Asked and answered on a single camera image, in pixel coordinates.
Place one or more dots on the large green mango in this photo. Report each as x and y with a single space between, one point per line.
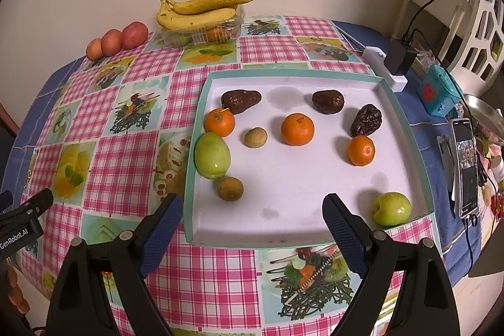
212 155

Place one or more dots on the large red apple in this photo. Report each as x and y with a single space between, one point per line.
134 35

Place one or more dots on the person's left hand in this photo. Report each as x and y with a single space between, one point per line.
16 292

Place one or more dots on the metal plate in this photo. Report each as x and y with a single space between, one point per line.
484 109

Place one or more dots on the small green apple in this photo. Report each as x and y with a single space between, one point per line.
391 209

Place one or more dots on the small tangerine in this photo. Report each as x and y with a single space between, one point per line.
361 151

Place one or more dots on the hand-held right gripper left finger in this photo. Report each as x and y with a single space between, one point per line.
163 233

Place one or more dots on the dark brown wrinkled fruit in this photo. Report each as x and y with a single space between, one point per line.
366 120

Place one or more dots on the white tray with teal rim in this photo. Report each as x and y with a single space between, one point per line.
299 178

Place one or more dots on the thin metal rod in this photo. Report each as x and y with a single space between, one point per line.
348 38

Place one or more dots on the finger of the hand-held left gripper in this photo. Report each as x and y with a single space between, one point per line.
35 204

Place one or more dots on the yellow banana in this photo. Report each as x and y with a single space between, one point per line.
193 19
212 2

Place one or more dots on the smartphone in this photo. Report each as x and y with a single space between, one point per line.
466 166

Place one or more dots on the brown round fruit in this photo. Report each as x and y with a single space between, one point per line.
229 189

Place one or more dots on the small pale red apple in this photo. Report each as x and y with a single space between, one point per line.
94 49

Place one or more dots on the black charger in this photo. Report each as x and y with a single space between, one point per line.
398 56

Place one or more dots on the teal toy box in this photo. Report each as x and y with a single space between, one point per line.
435 94

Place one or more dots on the dark brown oval fruit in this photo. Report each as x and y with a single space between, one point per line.
328 101

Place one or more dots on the medium red apple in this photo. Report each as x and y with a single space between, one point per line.
111 42

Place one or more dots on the dark chair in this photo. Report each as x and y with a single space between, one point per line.
6 127

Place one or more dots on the white power strip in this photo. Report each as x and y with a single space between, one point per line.
393 80

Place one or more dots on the small beige longan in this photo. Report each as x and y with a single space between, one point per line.
256 137

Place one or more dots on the clear plastic container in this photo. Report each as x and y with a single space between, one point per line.
232 29

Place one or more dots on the pink checkered tablecloth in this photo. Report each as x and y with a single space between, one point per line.
130 147

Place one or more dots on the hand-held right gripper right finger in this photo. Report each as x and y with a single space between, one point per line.
346 237

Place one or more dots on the assorted small trinkets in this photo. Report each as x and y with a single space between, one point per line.
492 170

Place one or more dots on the dark brown pear-shaped fruit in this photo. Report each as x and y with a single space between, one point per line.
241 101

